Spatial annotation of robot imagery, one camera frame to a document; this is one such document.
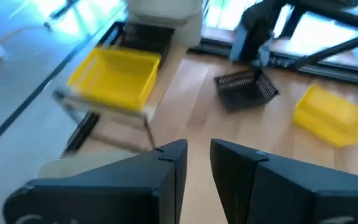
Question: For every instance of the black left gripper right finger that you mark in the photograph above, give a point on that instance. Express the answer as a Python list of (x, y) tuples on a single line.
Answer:
[(291, 196)]

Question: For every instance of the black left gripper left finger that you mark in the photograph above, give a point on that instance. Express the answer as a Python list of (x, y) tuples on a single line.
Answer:
[(120, 193)]

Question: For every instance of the yellow plastic slotted basket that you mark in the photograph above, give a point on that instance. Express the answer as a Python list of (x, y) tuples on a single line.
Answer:
[(331, 116), (113, 77)]

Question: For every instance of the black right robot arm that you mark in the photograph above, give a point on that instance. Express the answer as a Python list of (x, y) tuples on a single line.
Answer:
[(256, 31)]

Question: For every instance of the black aluminium frame rail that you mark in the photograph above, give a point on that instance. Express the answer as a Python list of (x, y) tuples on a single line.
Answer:
[(328, 72)]

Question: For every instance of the black diagonal frame strut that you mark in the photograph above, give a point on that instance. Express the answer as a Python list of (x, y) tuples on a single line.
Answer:
[(337, 46)]

